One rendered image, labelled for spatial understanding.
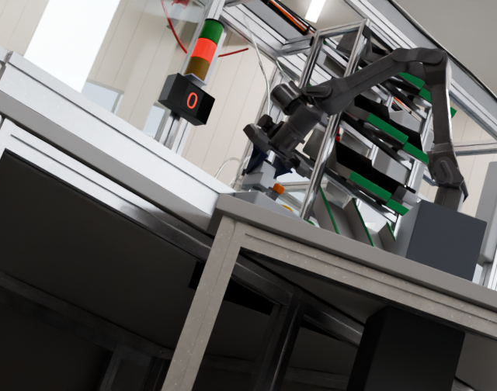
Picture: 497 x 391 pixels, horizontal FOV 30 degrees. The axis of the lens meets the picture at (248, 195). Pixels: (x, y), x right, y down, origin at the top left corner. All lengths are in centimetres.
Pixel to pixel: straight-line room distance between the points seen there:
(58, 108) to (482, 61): 875
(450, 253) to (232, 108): 837
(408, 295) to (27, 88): 73
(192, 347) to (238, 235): 20
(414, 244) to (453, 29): 800
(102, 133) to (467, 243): 74
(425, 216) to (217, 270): 51
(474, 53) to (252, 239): 861
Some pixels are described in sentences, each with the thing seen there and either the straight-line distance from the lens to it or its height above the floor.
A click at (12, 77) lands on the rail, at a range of 160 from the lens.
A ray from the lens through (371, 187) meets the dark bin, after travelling 229.
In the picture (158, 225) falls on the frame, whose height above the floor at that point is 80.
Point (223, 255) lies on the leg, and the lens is 155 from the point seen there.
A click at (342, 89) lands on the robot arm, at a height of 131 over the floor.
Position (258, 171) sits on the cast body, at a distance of 212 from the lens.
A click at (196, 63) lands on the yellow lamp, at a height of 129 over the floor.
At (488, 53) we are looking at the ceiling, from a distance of 1005.
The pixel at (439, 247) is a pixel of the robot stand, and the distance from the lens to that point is 186.
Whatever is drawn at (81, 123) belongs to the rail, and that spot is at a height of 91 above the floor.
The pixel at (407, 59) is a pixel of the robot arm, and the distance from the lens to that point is 212.
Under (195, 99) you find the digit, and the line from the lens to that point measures 215.
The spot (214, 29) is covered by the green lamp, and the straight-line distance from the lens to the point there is 222.
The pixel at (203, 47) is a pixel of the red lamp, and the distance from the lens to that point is 220.
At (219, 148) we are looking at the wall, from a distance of 997.
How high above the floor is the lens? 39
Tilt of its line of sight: 18 degrees up
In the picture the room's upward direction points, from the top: 19 degrees clockwise
